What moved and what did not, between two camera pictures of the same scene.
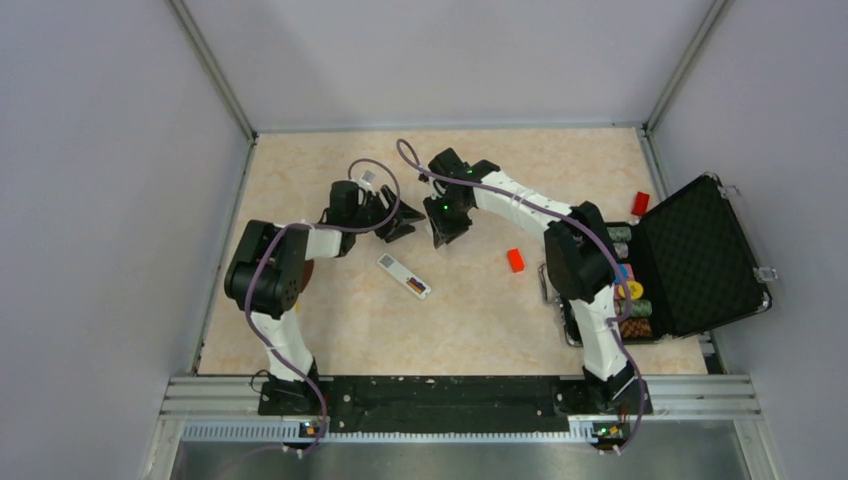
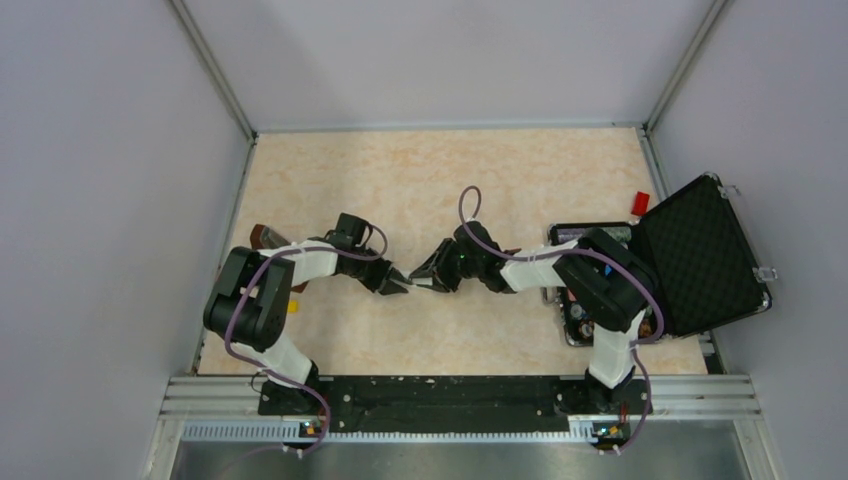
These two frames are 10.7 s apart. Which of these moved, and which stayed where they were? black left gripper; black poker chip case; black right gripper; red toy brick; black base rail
Moved: black right gripper; black left gripper
Stayed: black base rail; red toy brick; black poker chip case
